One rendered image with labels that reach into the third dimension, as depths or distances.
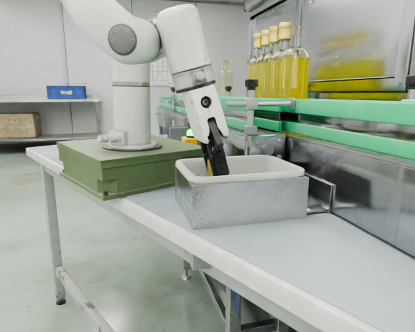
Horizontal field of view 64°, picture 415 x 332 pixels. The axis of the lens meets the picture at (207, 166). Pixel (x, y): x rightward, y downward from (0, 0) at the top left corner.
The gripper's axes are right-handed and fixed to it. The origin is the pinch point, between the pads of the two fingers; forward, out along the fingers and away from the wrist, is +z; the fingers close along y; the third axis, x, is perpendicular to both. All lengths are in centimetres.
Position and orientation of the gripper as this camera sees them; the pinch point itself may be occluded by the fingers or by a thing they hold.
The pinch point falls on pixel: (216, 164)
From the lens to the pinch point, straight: 64.2
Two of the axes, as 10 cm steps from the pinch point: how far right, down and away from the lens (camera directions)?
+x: -9.3, 3.1, -2.0
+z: 2.5, 9.3, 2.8
